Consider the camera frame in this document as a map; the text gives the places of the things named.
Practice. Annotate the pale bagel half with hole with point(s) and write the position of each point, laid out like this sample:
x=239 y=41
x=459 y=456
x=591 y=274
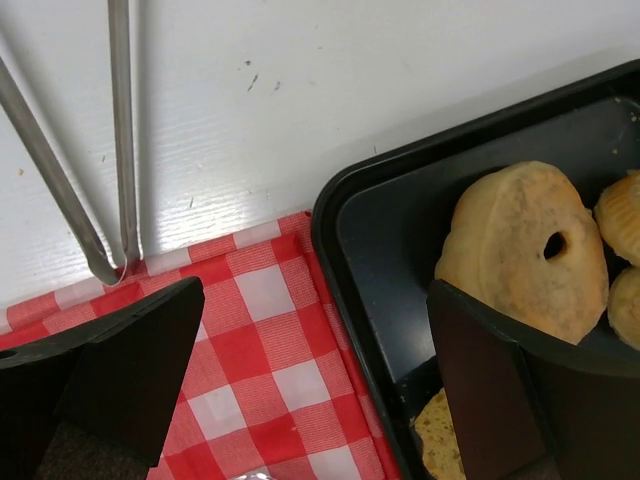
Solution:
x=522 y=242

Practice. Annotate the small round bun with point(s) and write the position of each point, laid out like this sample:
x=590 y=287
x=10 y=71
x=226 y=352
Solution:
x=623 y=307

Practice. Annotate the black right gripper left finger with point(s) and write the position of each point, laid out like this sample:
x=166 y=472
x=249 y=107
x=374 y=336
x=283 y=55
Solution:
x=96 y=401

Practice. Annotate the seeded bagel half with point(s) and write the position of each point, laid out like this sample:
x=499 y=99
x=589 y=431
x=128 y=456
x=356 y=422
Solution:
x=440 y=451

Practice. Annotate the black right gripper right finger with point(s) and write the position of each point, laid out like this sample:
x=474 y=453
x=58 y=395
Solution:
x=525 y=404

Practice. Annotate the black baking tray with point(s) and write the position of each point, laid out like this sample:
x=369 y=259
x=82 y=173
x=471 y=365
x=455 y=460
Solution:
x=379 y=226

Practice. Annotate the red white checkered cloth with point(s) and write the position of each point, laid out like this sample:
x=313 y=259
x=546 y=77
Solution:
x=272 y=386

